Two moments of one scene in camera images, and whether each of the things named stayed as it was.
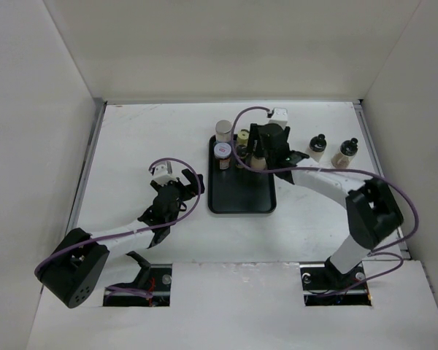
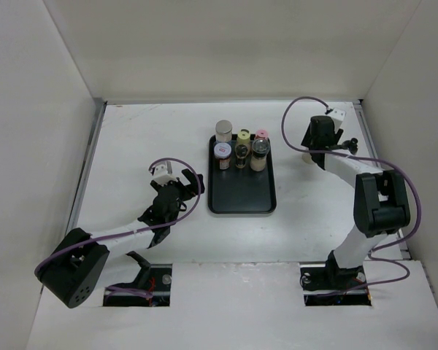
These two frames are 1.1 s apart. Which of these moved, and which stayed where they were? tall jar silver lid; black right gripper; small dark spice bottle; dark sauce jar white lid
Moved: black right gripper
Stayed: tall jar silver lid; dark sauce jar white lid; small dark spice bottle
